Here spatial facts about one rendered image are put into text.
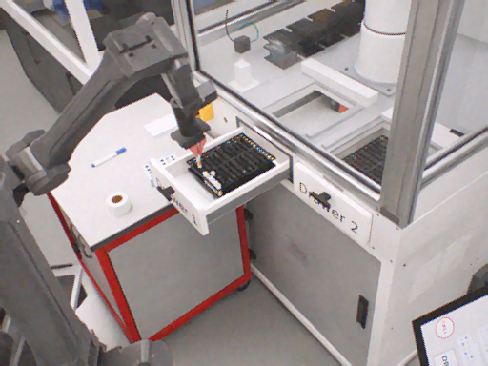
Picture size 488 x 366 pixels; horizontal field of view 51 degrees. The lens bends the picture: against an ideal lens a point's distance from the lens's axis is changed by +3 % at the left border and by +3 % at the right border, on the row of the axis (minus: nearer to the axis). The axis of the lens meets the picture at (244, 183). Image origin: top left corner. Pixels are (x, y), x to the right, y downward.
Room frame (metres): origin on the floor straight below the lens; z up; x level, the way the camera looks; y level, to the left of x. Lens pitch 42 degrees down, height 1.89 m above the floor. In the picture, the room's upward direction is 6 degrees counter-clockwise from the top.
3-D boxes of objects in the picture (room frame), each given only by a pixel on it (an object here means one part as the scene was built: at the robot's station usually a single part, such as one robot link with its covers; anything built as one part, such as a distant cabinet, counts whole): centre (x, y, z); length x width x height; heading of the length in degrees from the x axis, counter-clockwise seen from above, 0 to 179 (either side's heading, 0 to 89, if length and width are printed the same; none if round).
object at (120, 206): (1.18, 0.41, 0.78); 0.07 x 0.07 x 0.04
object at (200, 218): (1.09, 0.20, 0.87); 0.29 x 0.02 x 0.11; 33
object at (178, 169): (1.20, 0.03, 0.86); 0.40 x 0.26 x 0.06; 123
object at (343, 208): (1.00, -0.24, 0.87); 0.29 x 0.02 x 0.11; 33
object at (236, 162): (1.20, 0.03, 0.87); 0.22 x 0.18 x 0.06; 123
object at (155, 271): (1.44, 0.41, 0.38); 0.62 x 0.58 x 0.76; 33
